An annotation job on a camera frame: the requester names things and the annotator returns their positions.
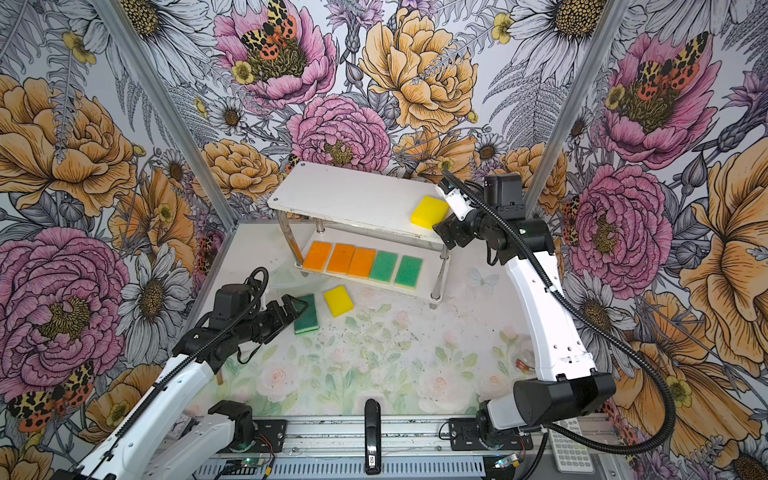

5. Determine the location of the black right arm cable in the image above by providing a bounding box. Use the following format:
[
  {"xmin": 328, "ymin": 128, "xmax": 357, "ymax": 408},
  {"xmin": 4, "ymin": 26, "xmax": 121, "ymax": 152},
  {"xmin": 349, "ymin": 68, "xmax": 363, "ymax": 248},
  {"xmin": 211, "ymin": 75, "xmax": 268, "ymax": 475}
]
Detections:
[{"xmin": 442, "ymin": 169, "xmax": 677, "ymax": 456}]

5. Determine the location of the yellow sponge block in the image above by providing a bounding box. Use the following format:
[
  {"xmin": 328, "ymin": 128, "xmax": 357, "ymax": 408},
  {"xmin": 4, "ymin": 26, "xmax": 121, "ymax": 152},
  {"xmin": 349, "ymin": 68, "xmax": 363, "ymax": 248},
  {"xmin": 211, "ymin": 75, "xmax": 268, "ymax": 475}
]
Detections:
[{"xmin": 323, "ymin": 285, "xmax": 355, "ymax": 318}]

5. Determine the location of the white two-tier metal shelf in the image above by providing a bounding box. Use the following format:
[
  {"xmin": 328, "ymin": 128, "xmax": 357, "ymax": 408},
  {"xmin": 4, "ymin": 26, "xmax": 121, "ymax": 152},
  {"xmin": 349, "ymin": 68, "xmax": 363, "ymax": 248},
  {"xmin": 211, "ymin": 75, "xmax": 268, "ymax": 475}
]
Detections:
[{"xmin": 268, "ymin": 162, "xmax": 450, "ymax": 309}]

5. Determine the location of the yellow sponge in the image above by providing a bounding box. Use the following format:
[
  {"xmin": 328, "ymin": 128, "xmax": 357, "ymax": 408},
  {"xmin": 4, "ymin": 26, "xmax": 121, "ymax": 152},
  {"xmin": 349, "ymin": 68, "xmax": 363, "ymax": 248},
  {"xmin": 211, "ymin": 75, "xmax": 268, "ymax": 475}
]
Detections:
[{"xmin": 410, "ymin": 196, "xmax": 450, "ymax": 230}]

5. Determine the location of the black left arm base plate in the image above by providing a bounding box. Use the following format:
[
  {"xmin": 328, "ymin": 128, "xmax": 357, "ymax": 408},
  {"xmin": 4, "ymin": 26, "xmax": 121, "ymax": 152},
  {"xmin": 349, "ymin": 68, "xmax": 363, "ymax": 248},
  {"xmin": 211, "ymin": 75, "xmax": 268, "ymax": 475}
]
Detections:
[{"xmin": 237, "ymin": 419, "xmax": 288, "ymax": 454}]

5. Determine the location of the black stapler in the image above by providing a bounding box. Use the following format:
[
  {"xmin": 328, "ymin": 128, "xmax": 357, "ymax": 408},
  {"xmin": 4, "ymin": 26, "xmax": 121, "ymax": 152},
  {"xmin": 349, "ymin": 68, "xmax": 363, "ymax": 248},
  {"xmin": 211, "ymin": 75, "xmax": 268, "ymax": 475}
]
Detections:
[{"xmin": 364, "ymin": 398, "xmax": 382, "ymax": 475}]

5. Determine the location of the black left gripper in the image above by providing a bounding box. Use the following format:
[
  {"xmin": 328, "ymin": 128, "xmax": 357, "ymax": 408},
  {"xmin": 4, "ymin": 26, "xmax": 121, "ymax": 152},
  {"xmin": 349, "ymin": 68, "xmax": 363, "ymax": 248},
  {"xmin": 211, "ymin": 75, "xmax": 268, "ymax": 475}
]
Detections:
[{"xmin": 235, "ymin": 295, "xmax": 309, "ymax": 345}]

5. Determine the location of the light green sponge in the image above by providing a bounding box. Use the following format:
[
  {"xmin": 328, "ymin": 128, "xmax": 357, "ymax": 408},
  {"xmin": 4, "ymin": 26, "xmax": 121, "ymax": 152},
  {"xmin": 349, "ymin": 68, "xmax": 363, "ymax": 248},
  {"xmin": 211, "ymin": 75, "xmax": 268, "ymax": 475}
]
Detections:
[
  {"xmin": 393, "ymin": 255, "xmax": 423, "ymax": 290},
  {"xmin": 368, "ymin": 250, "xmax": 399, "ymax": 284}
]

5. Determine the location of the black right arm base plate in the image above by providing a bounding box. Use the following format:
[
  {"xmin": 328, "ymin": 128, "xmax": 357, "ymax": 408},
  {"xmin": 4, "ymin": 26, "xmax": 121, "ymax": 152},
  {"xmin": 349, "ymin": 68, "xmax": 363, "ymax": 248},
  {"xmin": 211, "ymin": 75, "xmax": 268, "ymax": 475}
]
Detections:
[{"xmin": 439, "ymin": 417, "xmax": 533, "ymax": 452}]

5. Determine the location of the white desk calculator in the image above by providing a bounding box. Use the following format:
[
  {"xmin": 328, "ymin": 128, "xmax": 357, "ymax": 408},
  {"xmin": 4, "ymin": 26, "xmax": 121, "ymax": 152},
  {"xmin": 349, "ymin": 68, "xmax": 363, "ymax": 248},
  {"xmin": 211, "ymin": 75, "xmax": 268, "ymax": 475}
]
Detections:
[{"xmin": 549, "ymin": 429, "xmax": 595, "ymax": 475}]

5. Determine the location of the aluminium front rail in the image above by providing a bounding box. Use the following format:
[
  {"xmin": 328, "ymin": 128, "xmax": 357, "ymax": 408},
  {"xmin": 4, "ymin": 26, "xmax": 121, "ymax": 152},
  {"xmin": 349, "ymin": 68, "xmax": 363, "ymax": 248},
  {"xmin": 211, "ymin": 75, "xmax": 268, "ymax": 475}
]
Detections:
[{"xmin": 186, "ymin": 415, "xmax": 632, "ymax": 479}]

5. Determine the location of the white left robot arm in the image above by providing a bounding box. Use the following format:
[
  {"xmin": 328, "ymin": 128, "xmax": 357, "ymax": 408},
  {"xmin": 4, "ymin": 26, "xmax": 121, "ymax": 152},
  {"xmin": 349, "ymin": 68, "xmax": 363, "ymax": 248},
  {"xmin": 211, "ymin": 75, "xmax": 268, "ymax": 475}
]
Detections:
[{"xmin": 53, "ymin": 284, "xmax": 310, "ymax": 479}]

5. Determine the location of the orange sponge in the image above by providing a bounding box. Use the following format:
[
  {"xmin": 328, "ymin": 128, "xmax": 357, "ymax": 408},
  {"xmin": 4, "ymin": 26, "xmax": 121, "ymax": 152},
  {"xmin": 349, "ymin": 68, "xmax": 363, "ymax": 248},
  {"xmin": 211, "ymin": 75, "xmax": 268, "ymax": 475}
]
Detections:
[
  {"xmin": 302, "ymin": 241, "xmax": 334, "ymax": 272},
  {"xmin": 347, "ymin": 247, "xmax": 377, "ymax": 279},
  {"xmin": 326, "ymin": 243, "xmax": 356, "ymax": 275}
]

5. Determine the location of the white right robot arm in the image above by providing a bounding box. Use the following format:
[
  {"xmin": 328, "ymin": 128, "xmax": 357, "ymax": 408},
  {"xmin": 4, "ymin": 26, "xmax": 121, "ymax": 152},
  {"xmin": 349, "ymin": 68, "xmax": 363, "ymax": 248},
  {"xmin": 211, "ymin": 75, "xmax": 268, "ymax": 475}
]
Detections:
[{"xmin": 433, "ymin": 173, "xmax": 615, "ymax": 438}]

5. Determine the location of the dark green scouring sponge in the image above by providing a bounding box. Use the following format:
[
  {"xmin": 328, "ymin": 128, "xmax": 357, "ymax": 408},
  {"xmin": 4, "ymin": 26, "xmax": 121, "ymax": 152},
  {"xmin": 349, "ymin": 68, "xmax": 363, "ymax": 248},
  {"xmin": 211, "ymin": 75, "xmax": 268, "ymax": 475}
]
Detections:
[{"xmin": 293, "ymin": 294, "xmax": 319, "ymax": 336}]

